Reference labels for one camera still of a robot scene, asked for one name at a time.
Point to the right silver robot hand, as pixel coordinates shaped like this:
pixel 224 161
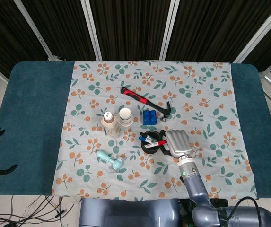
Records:
pixel 177 143

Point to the floral patterned cloth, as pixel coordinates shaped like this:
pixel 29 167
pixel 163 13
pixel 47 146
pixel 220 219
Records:
pixel 154 127

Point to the blue building block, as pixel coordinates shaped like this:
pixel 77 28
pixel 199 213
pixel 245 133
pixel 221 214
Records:
pixel 150 117

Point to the black bowl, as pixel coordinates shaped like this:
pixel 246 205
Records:
pixel 151 142

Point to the brown milk tea bottle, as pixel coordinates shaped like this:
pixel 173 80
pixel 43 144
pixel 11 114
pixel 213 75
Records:
pixel 111 125

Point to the red black claw hammer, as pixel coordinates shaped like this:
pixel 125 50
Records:
pixel 147 101

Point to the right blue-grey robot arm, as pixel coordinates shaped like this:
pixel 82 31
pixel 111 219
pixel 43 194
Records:
pixel 198 189

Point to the dark teal table cover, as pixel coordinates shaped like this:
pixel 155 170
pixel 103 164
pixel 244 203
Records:
pixel 31 127

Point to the black-capped marker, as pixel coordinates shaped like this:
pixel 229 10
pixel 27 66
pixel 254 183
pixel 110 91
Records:
pixel 144 136

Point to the light teal handheld massager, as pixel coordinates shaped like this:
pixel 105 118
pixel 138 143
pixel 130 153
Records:
pixel 110 160

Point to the blue-capped white marker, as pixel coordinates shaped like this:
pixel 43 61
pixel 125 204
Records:
pixel 145 139

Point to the red cap marker pen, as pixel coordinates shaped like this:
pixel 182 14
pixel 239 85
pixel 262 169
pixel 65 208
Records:
pixel 157 143

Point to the white paper cup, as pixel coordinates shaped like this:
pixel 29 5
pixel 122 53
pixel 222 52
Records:
pixel 125 116

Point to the blue-grey robot torso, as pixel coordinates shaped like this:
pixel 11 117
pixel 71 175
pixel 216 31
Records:
pixel 129 212

